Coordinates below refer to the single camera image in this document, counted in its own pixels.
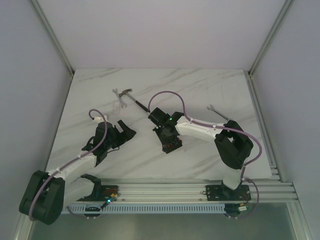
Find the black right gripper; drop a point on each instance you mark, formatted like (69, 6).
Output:
(159, 128)

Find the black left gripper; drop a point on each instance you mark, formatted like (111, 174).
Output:
(120, 135)

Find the black fuse box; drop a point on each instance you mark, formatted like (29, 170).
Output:
(173, 145)

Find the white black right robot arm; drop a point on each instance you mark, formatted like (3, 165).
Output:
(233, 147)

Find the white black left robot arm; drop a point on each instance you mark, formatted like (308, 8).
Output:
(48, 193)

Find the silver wrench left side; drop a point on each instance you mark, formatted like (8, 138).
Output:
(122, 103)

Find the silver wrench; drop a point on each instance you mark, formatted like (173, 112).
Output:
(211, 108)
(122, 103)

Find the silver wrench right side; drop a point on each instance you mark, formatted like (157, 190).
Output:
(211, 108)

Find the black handle claw hammer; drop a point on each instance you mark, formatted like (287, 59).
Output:
(127, 93)

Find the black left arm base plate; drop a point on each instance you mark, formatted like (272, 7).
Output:
(102, 193)

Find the white slotted cable duct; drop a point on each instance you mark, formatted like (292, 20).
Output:
(146, 208)

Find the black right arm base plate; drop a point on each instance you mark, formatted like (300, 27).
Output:
(221, 193)

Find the aluminium mounting rail frame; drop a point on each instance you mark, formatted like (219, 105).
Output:
(143, 172)

